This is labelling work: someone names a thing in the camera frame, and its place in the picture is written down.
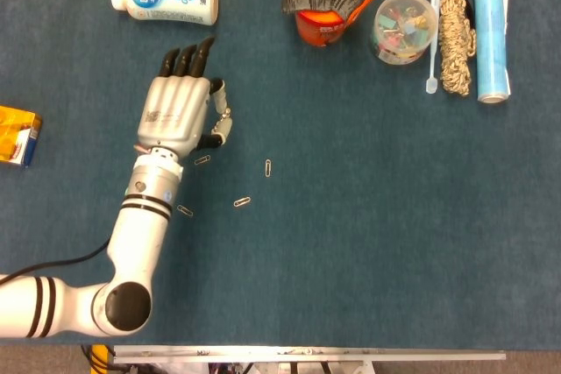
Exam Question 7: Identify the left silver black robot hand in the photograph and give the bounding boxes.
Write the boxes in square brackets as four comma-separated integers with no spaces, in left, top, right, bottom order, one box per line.
[137,36,234,157]

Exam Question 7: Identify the clear tub of binder clips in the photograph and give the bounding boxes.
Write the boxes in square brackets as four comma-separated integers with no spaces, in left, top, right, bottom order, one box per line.
[370,0,439,65]

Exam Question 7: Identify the white blue milk bottle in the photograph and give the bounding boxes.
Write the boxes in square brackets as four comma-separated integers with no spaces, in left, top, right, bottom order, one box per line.
[110,0,219,27]

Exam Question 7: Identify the yellow blue carton box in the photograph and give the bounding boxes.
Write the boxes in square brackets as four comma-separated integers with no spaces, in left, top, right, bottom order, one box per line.
[0,104,44,169]

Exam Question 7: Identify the red paper cup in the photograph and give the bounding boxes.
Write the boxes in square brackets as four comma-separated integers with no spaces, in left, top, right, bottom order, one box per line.
[287,0,347,48]

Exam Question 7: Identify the blue felt table cover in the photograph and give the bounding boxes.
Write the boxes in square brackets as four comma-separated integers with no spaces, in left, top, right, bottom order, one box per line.
[0,0,561,351]

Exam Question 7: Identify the small white plastic spoon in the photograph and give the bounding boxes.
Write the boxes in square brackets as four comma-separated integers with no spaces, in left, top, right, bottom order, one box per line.
[425,0,441,95]

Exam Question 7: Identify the light blue film roll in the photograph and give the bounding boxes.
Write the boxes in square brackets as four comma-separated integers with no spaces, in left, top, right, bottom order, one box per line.
[472,0,513,104]

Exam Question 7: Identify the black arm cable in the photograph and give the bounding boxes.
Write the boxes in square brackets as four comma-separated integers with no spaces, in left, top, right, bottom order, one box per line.
[0,236,111,284]

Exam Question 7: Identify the aluminium rail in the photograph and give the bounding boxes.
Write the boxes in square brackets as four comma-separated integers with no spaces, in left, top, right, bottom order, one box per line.
[113,345,508,364]

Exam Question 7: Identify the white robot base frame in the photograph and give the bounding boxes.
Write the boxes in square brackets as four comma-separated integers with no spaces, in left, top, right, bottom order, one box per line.
[205,360,378,374]

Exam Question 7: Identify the beige braided rope bundle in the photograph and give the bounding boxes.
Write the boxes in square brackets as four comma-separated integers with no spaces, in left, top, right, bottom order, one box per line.
[437,0,478,97]

